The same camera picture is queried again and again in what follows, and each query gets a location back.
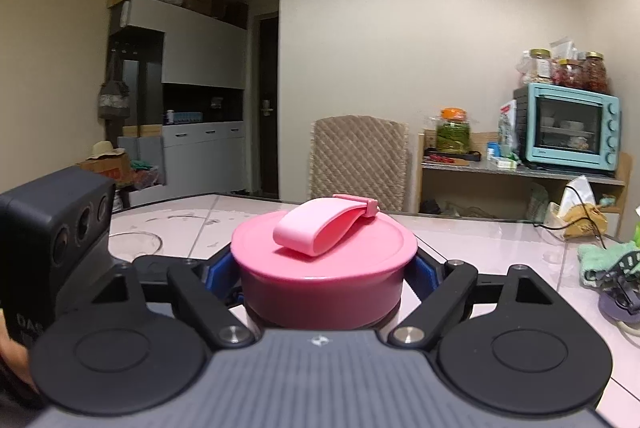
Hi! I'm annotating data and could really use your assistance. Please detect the glass jar white contents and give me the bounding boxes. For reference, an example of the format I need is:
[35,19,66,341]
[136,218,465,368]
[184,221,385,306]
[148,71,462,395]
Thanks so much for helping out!
[516,48,552,86]

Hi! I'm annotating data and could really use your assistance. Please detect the green white packet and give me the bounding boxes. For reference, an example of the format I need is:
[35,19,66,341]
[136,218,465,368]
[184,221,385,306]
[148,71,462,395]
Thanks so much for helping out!
[498,100,518,157]

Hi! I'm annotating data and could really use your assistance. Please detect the Hello Kitty thermos jar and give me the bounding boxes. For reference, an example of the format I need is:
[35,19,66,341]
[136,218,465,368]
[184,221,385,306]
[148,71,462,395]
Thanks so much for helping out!
[232,302,408,338]

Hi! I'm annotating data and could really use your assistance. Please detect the person's left hand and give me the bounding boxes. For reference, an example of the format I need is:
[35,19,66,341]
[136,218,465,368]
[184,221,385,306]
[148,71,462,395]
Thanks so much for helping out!
[0,314,38,393]

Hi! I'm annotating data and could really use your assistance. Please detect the wooden side shelf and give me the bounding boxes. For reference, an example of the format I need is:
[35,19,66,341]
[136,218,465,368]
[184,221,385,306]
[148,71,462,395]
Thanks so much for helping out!
[412,129,634,236]

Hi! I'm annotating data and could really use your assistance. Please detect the green cloth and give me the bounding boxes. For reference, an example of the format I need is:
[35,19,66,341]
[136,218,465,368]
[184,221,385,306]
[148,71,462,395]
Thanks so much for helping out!
[577,242,639,288]

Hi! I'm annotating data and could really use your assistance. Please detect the hanging bag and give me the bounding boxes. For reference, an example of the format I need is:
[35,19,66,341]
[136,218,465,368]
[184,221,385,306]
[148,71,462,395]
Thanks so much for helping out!
[98,49,130,120]

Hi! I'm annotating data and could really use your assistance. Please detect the pink jar lid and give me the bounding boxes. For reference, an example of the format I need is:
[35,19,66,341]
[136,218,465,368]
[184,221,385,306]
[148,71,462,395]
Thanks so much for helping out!
[230,193,420,330]

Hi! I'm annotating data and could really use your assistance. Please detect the paper bag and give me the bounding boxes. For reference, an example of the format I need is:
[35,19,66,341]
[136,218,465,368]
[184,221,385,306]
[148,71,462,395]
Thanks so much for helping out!
[541,176,608,240]

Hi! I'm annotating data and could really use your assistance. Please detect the quilted beige chair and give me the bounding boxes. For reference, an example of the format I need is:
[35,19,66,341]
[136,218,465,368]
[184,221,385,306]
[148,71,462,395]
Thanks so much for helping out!
[308,115,410,212]

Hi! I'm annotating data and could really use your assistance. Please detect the black charger cable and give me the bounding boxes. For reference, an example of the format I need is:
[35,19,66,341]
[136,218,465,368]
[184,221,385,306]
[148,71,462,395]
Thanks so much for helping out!
[531,183,609,250]

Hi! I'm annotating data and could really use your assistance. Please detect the grey white cabinet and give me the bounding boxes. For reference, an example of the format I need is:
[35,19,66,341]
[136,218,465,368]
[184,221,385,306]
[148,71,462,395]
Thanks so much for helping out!
[108,0,247,206]

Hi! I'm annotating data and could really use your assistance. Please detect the teal toaster oven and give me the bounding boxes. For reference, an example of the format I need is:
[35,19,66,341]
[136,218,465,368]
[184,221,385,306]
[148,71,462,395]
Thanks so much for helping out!
[513,82,622,172]

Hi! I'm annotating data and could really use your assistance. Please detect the orange lid pickle jar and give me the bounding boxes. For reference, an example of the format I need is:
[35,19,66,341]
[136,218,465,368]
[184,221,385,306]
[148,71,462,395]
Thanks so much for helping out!
[435,107,471,154]

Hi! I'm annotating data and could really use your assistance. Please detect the clear glass bowl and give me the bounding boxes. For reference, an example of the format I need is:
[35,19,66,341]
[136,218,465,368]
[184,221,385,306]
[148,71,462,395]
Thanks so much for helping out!
[108,231,163,262]

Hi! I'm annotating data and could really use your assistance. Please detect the straw hat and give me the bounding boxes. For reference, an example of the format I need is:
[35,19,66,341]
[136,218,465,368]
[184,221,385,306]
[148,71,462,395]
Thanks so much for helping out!
[88,140,126,159]

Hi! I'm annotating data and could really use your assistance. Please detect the glass jar dark red contents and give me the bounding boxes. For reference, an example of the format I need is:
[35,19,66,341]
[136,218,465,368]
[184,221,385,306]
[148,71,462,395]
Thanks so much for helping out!
[582,51,608,94]

